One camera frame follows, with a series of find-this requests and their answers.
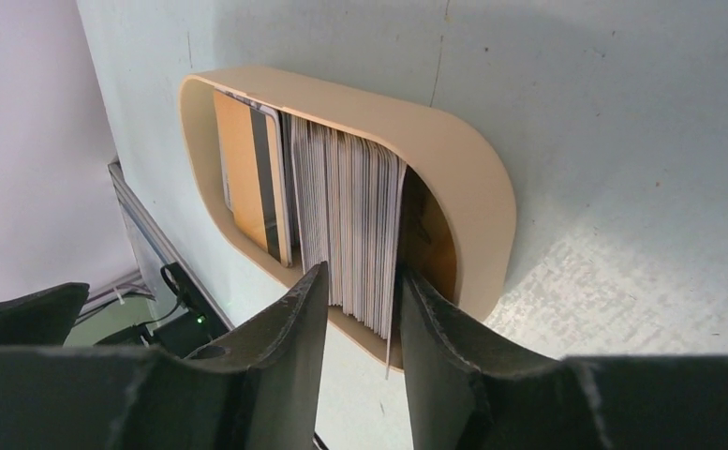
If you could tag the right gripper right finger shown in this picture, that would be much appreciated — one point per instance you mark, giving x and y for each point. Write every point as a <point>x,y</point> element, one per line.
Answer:
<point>471,388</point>

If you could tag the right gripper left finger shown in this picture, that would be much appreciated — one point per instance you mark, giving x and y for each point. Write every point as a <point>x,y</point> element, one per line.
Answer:
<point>255,388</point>

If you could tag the beige oval card tray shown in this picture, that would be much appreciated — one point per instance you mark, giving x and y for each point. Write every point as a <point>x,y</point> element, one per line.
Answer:
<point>456,162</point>

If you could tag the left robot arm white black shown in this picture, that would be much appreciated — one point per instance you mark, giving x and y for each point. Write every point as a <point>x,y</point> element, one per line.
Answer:
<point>90,317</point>

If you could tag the gold card magnetic stripe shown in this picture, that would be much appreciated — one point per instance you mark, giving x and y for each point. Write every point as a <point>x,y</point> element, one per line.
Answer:
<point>252,156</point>

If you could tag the stack of cards in tray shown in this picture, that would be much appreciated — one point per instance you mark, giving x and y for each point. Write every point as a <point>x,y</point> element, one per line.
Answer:
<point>349,193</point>

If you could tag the aluminium frame front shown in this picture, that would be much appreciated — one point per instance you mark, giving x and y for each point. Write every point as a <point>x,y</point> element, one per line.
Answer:
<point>152,250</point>

